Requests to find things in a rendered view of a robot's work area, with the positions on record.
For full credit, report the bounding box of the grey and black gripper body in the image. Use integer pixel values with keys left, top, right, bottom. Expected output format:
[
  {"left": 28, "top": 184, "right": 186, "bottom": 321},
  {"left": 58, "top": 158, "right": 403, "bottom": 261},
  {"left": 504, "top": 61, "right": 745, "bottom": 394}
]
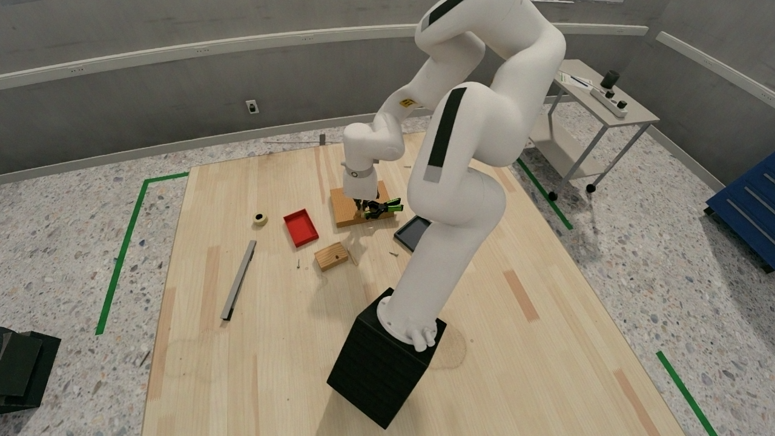
[{"left": 343, "top": 167, "right": 378, "bottom": 200}]

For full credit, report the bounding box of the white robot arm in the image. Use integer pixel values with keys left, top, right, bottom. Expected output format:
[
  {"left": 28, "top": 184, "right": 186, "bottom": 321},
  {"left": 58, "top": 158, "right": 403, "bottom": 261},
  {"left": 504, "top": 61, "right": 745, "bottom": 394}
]
[{"left": 341, "top": 0, "right": 566, "bottom": 352}]

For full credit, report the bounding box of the red open tray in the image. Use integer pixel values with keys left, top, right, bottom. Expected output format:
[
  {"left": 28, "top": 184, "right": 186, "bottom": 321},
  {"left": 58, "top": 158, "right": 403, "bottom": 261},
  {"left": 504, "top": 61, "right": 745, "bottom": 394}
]
[{"left": 283, "top": 209, "right": 319, "bottom": 248}]

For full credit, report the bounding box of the beige hollow cylinder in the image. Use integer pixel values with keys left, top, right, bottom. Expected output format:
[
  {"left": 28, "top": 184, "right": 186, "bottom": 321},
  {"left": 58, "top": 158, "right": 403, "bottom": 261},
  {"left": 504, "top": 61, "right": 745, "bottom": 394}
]
[{"left": 252, "top": 211, "right": 268, "bottom": 226}]

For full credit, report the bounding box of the grey long flat bar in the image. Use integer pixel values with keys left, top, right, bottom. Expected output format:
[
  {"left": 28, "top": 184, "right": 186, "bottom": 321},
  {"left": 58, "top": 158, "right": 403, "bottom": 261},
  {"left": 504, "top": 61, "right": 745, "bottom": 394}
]
[{"left": 220, "top": 240, "right": 257, "bottom": 321}]

